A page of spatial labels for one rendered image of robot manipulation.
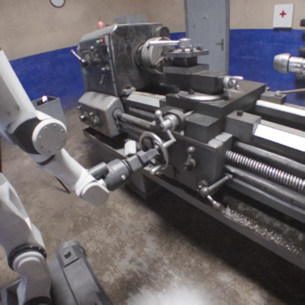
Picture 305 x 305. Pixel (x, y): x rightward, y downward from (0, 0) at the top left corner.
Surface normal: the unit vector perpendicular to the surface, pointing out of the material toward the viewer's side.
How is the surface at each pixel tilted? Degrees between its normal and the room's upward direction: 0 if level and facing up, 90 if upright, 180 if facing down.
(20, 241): 90
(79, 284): 0
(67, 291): 0
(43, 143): 94
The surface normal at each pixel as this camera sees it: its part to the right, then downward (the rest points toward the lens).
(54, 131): 0.78, 0.32
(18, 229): 0.61, 0.37
